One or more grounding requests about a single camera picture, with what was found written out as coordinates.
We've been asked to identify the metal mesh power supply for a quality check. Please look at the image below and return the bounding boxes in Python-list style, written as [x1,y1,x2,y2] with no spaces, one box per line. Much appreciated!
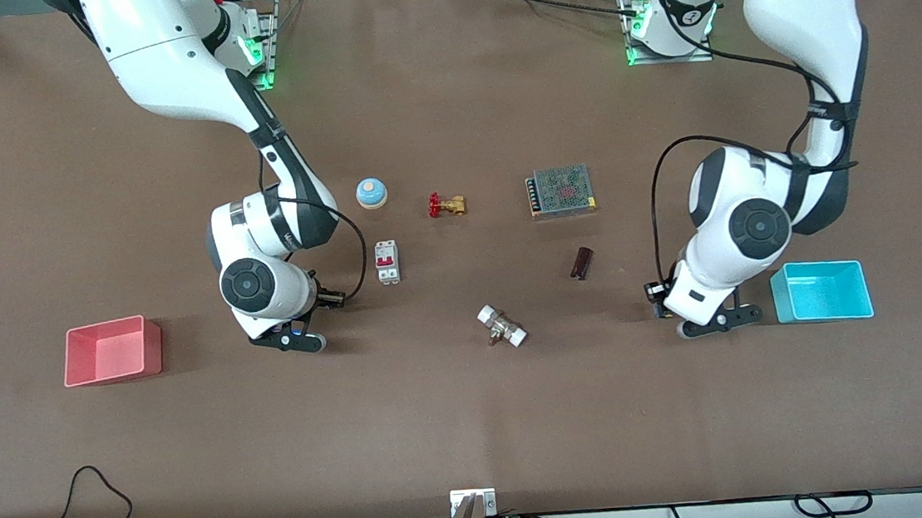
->
[524,162,599,221]

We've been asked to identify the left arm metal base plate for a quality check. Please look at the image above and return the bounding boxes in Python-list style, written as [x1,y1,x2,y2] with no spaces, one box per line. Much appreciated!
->
[619,0,716,69]

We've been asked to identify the white capped pipe fitting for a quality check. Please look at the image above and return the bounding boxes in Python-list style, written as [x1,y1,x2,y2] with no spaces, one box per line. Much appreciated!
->
[476,301,530,352]

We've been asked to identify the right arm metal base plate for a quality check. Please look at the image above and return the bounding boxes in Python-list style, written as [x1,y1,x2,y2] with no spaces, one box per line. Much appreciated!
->
[234,0,282,94]

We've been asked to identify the cyan plastic box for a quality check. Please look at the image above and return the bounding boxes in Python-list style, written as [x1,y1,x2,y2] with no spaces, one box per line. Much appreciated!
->
[768,255,875,327]

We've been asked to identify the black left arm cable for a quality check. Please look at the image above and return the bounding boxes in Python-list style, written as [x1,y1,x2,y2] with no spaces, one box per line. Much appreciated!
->
[632,0,871,284]

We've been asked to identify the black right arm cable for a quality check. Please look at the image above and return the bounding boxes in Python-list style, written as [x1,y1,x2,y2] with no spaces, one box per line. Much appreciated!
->
[255,139,372,310]

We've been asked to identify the brass valve red handle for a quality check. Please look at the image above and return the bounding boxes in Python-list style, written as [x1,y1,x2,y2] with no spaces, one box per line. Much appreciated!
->
[426,190,469,221]

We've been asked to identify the white circuit breaker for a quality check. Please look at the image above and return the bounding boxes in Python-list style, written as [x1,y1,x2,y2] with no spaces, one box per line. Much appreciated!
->
[373,239,402,286]

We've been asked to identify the dark brown capacitor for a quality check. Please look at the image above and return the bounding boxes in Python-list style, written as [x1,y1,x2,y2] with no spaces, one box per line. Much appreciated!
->
[568,246,596,282]

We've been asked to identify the blue dome bell button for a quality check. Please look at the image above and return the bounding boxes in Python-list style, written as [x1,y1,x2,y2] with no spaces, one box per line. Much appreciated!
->
[354,175,391,212]

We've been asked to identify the pink plastic box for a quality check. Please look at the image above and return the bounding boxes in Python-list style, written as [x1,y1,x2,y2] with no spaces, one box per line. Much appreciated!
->
[58,313,166,389]

